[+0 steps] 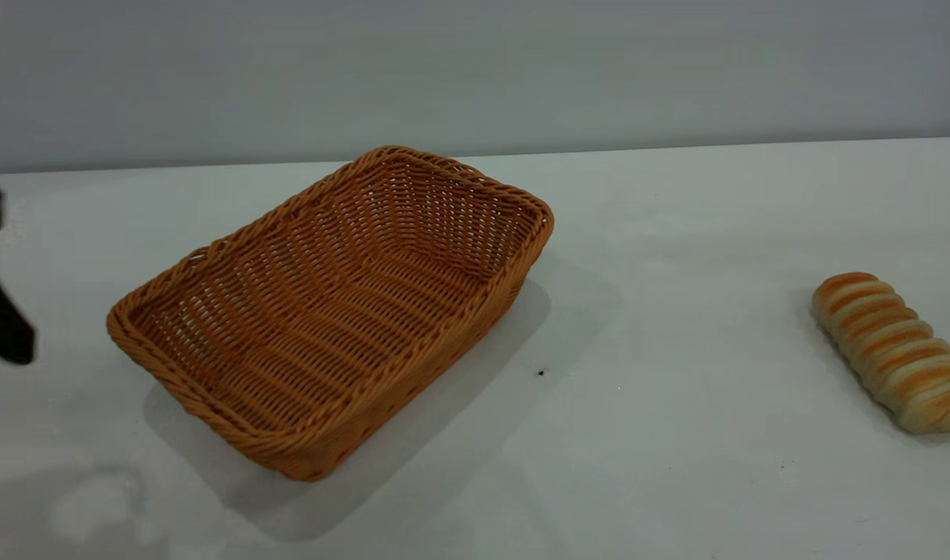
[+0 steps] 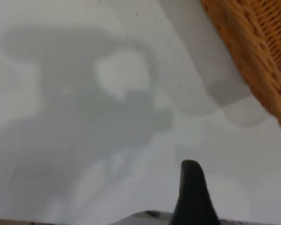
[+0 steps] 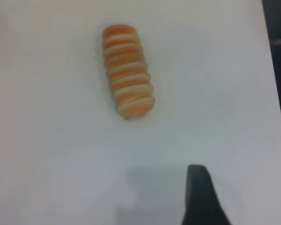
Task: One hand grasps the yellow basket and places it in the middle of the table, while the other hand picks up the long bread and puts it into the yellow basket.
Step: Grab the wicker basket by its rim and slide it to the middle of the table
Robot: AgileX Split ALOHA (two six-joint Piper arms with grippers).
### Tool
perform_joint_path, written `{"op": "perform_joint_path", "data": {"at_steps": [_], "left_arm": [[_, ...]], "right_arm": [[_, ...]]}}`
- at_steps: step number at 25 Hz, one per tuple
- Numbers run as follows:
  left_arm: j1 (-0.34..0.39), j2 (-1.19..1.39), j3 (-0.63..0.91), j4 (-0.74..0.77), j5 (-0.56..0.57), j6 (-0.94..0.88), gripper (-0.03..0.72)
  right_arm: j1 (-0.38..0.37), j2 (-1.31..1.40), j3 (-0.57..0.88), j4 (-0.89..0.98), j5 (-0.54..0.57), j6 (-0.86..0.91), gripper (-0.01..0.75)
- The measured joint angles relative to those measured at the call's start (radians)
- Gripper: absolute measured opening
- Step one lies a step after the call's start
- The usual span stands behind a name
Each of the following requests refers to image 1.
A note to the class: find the orange woven wicker basket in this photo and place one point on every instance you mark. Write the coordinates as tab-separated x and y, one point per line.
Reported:
327	327

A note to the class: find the ridged golden bread loaf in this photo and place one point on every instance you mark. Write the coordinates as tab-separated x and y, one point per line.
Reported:
891	350

